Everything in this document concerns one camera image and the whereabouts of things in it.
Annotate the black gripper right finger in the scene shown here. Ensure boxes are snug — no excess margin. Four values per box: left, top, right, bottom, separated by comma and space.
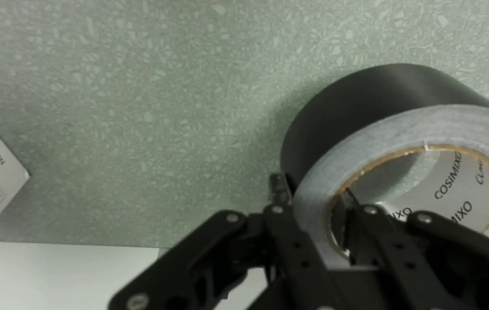
339, 189, 489, 310

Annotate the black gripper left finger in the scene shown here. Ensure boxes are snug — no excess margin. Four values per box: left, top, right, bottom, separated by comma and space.
106, 172, 351, 310

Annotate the black masking tape roll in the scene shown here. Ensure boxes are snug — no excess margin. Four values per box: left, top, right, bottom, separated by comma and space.
280, 62, 489, 272

